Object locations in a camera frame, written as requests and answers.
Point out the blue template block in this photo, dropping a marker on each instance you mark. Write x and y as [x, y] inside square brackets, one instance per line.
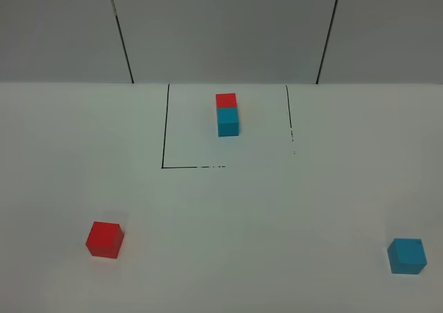
[227, 121]

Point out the red template block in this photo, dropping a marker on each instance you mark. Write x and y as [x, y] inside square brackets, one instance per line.
[226, 100]

